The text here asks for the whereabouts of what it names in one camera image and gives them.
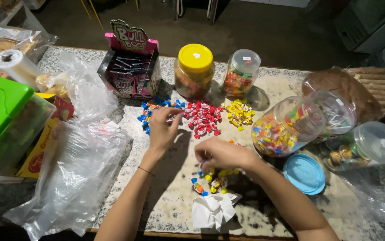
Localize person's right hand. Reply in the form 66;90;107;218
194;137;259;172

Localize person's left hand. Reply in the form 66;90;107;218
146;107;185;160

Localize pile of mixed wrapped candies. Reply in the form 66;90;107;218
191;139;247;197

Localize pile of red candies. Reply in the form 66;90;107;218
182;99;224;140

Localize pile of yellow candies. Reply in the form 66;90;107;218
221;98;256;132

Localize crumpled white paper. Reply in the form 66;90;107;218
191;192;243;232

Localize pile of blue candies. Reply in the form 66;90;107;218
136;96;186;136

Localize yellow lid candy jar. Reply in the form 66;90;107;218
174;44;216;99

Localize large open mixed candy jar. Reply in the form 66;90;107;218
251;96;327;158

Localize small clear lid candy jar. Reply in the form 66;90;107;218
222;49;261;98

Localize blue plastic jar lid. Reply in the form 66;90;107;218
282;153;326;195

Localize pink candy display box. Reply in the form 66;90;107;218
97;19;162;101

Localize large clear plastic bag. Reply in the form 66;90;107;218
2;121;133;241

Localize crumpled clear plastic bag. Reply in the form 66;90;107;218
56;50;119;125

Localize clear lollipop jar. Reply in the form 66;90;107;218
305;90;357;143

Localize metal chair legs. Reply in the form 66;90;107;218
174;0;220;25

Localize yellow cardboard box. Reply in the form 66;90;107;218
14;92;75;179

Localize bagged brown bread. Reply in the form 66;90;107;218
290;66;385;123

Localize bag of pale biscuits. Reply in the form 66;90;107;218
35;72;71;100

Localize clear jar of chocolates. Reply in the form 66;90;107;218
323;121;385;172

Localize flat clear plastic bag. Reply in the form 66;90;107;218
333;161;385;240

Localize bag of wafer sticks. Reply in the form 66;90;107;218
345;66;385;115

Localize green lid plastic container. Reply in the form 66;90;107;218
0;76;57;175

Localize roll of plastic bags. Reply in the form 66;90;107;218
0;49;44;91

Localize dark grey appliance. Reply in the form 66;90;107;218
334;0;385;55

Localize bag of round cookies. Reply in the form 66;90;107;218
0;24;59;84

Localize red string bracelet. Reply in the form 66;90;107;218
138;166;155;177

